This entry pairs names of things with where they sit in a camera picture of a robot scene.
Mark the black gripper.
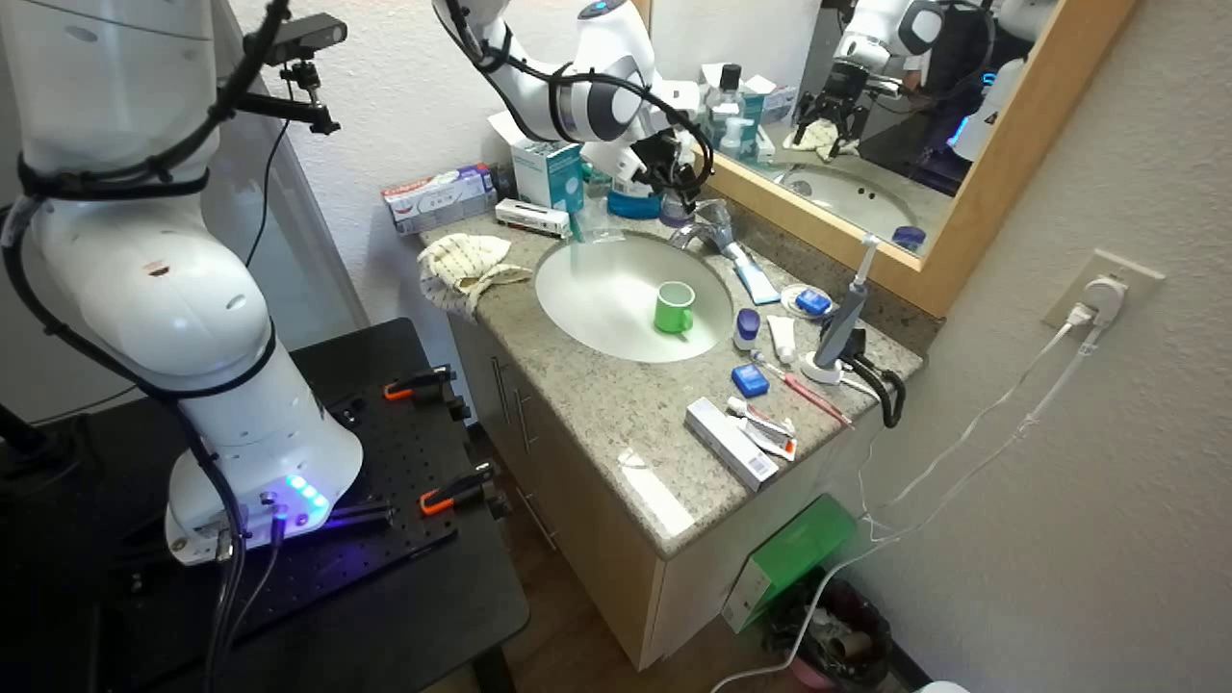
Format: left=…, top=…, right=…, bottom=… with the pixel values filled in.
left=636, top=123, right=716, bottom=224

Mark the chrome faucet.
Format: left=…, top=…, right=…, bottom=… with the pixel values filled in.
left=664, top=198, right=739, bottom=254

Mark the green mug white inside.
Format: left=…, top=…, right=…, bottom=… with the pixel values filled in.
left=649, top=277, right=699, bottom=344

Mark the white oval sink basin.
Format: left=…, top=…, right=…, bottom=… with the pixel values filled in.
left=530, top=227, right=739, bottom=364

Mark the blue silver toothpaste tube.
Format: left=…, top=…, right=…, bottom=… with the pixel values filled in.
left=725, top=244, right=785, bottom=307

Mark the white teal open box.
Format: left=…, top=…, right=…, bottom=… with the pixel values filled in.
left=485, top=106, right=591, bottom=215

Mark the blue white oval container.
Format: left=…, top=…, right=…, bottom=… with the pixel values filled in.
left=729, top=304, right=771, bottom=357

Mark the small long white box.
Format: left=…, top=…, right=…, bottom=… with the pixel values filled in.
left=492, top=192, right=572, bottom=244

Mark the small blue case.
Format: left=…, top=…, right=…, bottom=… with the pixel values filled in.
left=791, top=286, right=839, bottom=328

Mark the small white tube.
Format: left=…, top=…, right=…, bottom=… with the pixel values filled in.
left=762, top=312, right=802, bottom=364

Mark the blue dental floss case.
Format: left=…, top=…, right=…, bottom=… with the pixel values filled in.
left=729, top=363, right=775, bottom=399

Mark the folded white towel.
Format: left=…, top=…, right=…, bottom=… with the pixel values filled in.
left=414, top=227, right=530, bottom=321

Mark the red toothbrush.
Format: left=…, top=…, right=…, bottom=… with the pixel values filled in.
left=775, top=363, right=856, bottom=430

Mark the grey printed glove box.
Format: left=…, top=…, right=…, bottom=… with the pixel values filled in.
left=381, top=160, right=501, bottom=239

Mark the red white toothpaste tube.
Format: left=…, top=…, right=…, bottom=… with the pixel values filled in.
left=725, top=393, right=802, bottom=462

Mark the orange black clamp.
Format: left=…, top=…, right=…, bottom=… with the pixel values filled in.
left=414, top=457, right=501, bottom=522
left=381, top=363, right=460, bottom=408

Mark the wooden vanity cabinet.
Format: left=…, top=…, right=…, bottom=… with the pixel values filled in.
left=439, top=299, right=889, bottom=675

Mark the green bin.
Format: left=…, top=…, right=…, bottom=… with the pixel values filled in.
left=743, top=495, right=868, bottom=633

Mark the dark trash bin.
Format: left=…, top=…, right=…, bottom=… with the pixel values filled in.
left=767, top=583, right=903, bottom=693

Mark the black robot table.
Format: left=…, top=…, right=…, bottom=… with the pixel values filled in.
left=0, top=314, right=530, bottom=693

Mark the wood framed wall mirror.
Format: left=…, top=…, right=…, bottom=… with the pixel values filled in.
left=640, top=0, right=1147, bottom=322

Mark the black charger cable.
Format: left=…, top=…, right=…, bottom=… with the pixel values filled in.
left=839, top=322, right=907, bottom=430

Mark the white cable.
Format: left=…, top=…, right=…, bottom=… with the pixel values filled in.
left=707, top=299, right=1107, bottom=693

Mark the black camera on mount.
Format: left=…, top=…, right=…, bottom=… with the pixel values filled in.
left=233, top=13, right=349, bottom=138

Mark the white wall outlet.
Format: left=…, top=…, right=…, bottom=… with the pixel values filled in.
left=1042, top=245, right=1169, bottom=344

